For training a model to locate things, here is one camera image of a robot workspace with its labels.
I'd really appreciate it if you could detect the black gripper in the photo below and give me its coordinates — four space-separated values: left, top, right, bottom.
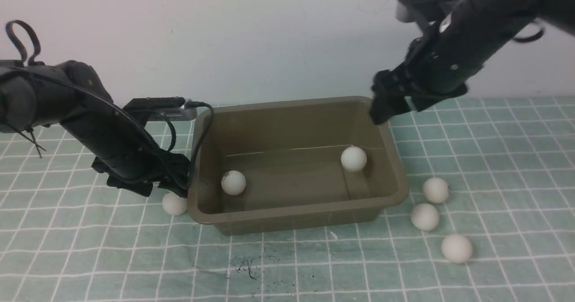
369 37 468 125
92 150 189 198

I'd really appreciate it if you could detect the plain white ping-pong ball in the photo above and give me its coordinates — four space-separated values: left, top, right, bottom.
440 234 473 264
422 177 450 204
410 204 440 231
340 146 367 172
162 192 187 216

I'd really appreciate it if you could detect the white ping-pong ball red logo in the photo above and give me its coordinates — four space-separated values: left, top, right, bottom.
221 170 247 195

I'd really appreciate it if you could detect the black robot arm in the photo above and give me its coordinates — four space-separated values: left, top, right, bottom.
1 61 190 198
369 0 575 124

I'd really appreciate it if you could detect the olive green plastic bin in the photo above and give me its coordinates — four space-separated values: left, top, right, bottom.
187 97 409 235

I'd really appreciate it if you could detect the green checkered tablecloth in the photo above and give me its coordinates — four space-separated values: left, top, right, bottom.
0 97 575 302

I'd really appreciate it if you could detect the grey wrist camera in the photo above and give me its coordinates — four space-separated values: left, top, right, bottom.
123 97 197 124

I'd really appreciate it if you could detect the black camera cable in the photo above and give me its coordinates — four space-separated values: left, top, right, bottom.
148 101 214 177

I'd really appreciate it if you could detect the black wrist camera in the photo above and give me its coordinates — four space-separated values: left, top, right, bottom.
395 0 460 23

